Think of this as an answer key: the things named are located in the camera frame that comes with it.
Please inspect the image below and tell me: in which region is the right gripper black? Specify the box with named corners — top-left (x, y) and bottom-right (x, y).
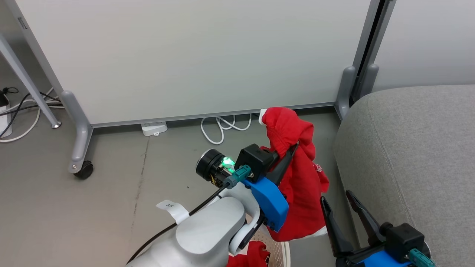
top-left (320, 190), bottom-right (425, 267)

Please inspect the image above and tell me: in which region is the teal left cable connector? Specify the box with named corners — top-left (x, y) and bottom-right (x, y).
top-left (223, 165), bottom-right (253, 189)

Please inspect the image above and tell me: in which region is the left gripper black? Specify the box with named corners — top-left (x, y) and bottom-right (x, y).
top-left (235, 142), bottom-right (299, 186)

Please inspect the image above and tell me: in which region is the teal cable connector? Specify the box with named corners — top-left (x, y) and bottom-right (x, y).
top-left (223, 165), bottom-right (253, 189)
top-left (407, 248), bottom-right (435, 267)

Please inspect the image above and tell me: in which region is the grey fabric sofa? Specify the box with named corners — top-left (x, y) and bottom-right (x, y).
top-left (333, 85), bottom-right (475, 267)

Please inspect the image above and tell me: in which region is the white partition panel grey frame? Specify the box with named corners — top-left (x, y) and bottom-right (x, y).
top-left (4, 0), bottom-right (382, 175)
top-left (353, 0), bottom-right (475, 102)

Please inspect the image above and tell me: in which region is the black caster wheel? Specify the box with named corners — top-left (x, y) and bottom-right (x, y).
top-left (73, 160), bottom-right (94, 181)

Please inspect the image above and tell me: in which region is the white floor cable bundle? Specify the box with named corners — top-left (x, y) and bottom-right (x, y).
top-left (0, 87), bottom-right (63, 143)

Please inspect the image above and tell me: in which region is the white coiled floor cable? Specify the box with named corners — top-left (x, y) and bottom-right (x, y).
top-left (200, 114), bottom-right (253, 145)

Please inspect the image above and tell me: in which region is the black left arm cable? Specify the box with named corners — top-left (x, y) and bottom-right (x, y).
top-left (126, 185), bottom-right (227, 264)

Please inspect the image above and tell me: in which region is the white paper label tag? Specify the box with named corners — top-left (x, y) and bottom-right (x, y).
top-left (156, 200), bottom-right (190, 225)

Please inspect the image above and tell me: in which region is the teal right cable connector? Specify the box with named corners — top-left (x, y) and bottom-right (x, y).
top-left (407, 248), bottom-right (435, 267)

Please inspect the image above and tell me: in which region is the red garment striped cuff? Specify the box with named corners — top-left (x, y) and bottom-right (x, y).
top-left (226, 240), bottom-right (271, 267)

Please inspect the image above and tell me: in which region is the red garment white trim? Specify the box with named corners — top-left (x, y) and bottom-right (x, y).
top-left (259, 107), bottom-right (330, 242)

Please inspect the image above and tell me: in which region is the black floor cable bundle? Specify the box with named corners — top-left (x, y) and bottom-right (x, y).
top-left (0, 87), bottom-right (62, 138)

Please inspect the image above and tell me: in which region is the long white power strip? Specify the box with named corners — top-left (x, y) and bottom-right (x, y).
top-left (0, 93), bottom-right (13, 138)

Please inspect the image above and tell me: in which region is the cream perforated laundry basket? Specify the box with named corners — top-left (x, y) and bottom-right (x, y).
top-left (256, 222), bottom-right (291, 267)

